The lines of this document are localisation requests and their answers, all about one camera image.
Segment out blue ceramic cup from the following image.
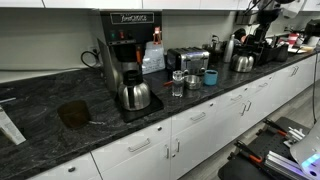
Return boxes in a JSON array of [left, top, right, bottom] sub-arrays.
[[203, 69, 219, 87]]

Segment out chrome and black toaster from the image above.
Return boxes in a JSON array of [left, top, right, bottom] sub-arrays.
[[166, 47, 211, 76]]

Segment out hanging black cable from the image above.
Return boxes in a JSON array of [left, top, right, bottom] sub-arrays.
[[311, 54, 318, 125]]

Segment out glass dispenser with steel lid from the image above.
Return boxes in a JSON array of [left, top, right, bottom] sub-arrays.
[[171, 69, 185, 98]]

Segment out wall paper towel dispenser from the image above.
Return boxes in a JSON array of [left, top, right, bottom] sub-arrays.
[[234, 9, 260, 26]]

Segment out white papers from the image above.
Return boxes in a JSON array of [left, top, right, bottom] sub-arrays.
[[288, 44, 316, 55]]

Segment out red cup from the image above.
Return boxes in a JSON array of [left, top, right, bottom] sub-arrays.
[[287, 32, 300, 47]]

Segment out black and orange clamp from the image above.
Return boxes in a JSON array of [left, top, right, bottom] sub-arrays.
[[262, 118, 288, 138], [233, 139, 264, 165]]

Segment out small steel bowl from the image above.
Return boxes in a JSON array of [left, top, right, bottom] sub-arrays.
[[184, 74, 203, 90]]

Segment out white lower cabinets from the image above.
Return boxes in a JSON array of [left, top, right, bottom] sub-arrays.
[[28, 53, 320, 180]]

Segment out thin white strip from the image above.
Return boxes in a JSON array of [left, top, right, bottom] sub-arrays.
[[0, 96, 17, 104]]

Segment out large steel carafe black collar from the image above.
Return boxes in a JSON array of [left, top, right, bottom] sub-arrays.
[[229, 49, 255, 74]]

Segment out black dish rack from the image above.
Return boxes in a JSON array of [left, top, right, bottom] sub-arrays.
[[245, 34, 282, 66]]

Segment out white paper booklet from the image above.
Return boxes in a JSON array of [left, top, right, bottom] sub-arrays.
[[0, 105, 27, 146]]

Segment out steel carafe with black lid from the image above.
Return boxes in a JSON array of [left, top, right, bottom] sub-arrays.
[[118, 69, 152, 112]]

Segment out black power cord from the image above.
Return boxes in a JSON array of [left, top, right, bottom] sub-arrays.
[[80, 48, 102, 70]]

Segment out black utensil holder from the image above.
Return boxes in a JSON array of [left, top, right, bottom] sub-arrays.
[[275, 42, 290, 63]]

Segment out white cabinets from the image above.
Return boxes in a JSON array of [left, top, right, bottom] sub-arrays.
[[0, 0, 320, 12], [28, 53, 320, 180]]

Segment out black coffee grinder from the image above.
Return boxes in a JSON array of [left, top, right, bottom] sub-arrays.
[[202, 34, 225, 64]]

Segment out steel water bottle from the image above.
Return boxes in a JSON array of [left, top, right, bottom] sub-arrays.
[[223, 33, 236, 64]]

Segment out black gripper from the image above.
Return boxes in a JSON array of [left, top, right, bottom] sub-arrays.
[[253, 8, 284, 45]]

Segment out black countertop appliance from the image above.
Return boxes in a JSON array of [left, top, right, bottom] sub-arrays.
[[304, 18, 320, 38]]

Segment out white upper cabinets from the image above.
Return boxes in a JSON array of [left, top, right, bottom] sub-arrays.
[[0, 0, 320, 12]]

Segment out aluminium extrusion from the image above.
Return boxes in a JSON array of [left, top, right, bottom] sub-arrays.
[[264, 150, 304, 180], [284, 126, 306, 148]]

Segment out black and steel coffee maker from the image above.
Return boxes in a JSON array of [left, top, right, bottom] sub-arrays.
[[96, 9, 165, 124]]

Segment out red bag clip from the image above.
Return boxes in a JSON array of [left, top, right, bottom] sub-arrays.
[[152, 26, 163, 46]]

